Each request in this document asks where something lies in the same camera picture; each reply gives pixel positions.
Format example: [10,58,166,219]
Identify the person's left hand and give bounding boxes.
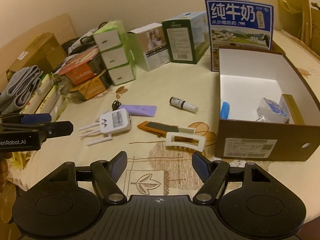
[0,152,12,193]

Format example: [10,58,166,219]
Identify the brown cardboard shoe box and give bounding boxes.
[215,47,319,161]

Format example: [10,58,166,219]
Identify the blue milk carton box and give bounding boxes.
[205,0,274,72]

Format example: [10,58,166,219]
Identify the orange yellow packaged box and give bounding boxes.
[69,70,112,101]

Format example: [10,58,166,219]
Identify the stack of white books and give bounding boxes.
[20,73,68,122]

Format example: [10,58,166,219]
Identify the brown spray bottle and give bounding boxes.
[169,96,199,114]

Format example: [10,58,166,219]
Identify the dark green milk box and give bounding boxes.
[162,11,210,64]

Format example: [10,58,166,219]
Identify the orange red packaged box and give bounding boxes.
[58,46,105,86]

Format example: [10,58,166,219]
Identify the white green photo box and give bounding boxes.
[127,23,170,72]

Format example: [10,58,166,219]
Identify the white plastic hair clip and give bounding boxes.
[165,127,206,152]

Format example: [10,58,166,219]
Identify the white wifi repeater with antennas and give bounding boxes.
[78,108,132,146]

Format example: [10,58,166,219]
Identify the purple case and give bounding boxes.
[119,105,157,117]

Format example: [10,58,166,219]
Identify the orange utility knife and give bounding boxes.
[137,121,179,138]

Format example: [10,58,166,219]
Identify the clear toothpick box blue label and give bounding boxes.
[257,98,289,124]

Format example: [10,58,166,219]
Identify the blue small object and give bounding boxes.
[220,101,230,119]

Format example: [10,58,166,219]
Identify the folded grey cloth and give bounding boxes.
[0,65,43,115]

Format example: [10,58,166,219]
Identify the brown cardboard parcel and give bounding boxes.
[6,33,66,81]

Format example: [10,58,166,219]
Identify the bottom white green tissue box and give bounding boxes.
[108,64,136,86]

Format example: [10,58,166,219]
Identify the yellow plastic bag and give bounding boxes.
[278,0,303,36]

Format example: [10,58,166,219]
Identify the flat cardboard sheets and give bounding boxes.
[301,0,320,55]

